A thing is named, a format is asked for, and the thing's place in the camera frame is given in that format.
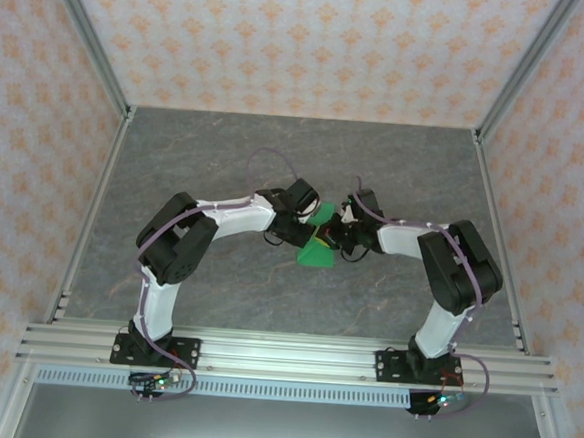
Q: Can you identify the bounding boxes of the green paper sheet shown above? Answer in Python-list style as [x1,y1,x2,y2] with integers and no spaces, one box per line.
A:
[295,199,342,270]

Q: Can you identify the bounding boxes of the grey metal sheet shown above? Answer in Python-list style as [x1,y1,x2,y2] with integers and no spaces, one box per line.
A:
[10,382,551,438]

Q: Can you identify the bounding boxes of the small circuit board with LED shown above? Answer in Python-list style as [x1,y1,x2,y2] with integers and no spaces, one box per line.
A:
[426,390,467,411]
[127,369,183,394]

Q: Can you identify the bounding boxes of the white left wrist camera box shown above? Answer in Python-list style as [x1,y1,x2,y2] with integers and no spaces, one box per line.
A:
[295,197,321,223]

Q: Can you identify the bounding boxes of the aluminium mounting rail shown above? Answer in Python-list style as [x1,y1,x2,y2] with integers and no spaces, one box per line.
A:
[14,316,562,400]

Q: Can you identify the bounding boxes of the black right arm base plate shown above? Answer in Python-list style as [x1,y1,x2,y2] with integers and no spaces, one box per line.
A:
[373,348,467,390]

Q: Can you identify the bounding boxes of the aluminium table side rail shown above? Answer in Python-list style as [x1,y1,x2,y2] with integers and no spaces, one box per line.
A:
[43,101,138,329]
[456,130,547,358]

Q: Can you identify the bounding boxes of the grey slotted cable duct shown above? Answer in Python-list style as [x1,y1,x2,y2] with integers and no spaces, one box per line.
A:
[34,365,414,412]

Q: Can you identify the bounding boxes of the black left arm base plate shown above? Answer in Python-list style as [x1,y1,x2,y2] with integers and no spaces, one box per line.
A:
[109,332,203,372]

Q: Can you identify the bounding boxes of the thin red wire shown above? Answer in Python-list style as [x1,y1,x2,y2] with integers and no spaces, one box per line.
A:
[166,351,187,376]
[438,369,465,393]

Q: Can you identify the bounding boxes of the black board bracket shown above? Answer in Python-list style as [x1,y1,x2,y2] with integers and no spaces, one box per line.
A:
[406,387,464,422]
[128,385,167,404]

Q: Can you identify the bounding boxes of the aluminium frame post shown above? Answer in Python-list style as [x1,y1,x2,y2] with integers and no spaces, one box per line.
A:
[31,0,141,122]
[471,0,582,150]

